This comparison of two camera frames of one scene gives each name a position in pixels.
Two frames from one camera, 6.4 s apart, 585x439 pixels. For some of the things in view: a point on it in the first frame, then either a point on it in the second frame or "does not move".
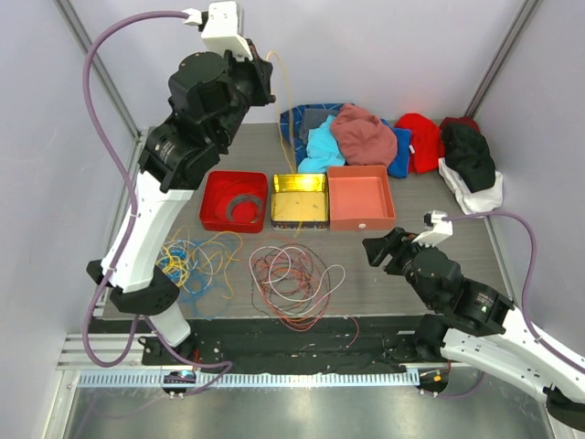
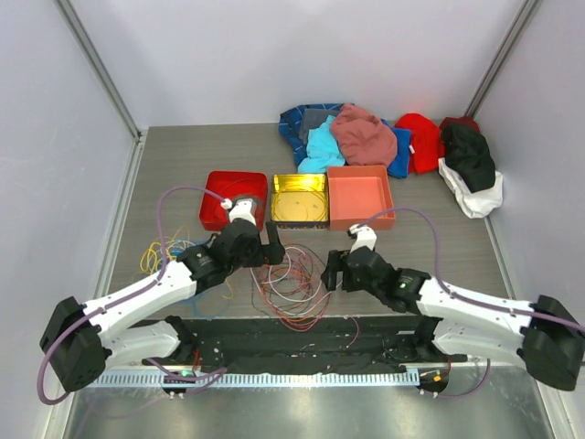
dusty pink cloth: [364, 138] does not move
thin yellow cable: [292, 165] → [300, 198]
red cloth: [425, 135] does not move
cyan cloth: [323, 150] does not move
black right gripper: [396, 243] → [336, 262]
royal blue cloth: [399, 168] does not move
